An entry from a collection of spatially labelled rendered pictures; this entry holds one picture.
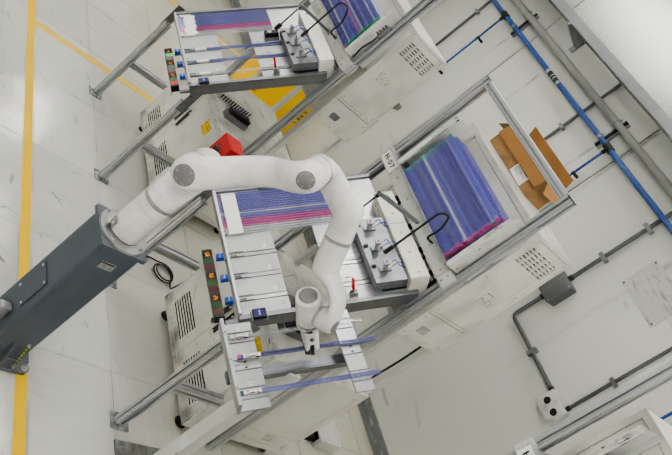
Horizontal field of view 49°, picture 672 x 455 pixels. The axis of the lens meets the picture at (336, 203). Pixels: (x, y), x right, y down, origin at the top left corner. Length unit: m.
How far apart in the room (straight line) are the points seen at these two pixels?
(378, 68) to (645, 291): 1.82
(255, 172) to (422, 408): 2.57
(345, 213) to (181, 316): 1.49
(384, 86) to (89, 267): 2.09
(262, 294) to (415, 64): 1.74
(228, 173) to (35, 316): 0.89
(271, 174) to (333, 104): 1.80
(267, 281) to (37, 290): 0.83
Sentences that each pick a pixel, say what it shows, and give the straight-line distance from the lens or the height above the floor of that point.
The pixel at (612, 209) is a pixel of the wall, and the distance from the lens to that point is 4.45.
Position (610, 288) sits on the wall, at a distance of 4.27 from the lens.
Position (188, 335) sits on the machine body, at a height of 0.18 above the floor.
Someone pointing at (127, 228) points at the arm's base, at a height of 0.76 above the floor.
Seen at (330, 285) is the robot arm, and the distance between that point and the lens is 2.34.
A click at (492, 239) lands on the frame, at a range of 2.83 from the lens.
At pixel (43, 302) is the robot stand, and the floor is 0.35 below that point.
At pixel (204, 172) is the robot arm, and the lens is 2.33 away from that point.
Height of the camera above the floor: 2.09
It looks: 18 degrees down
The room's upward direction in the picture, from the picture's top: 53 degrees clockwise
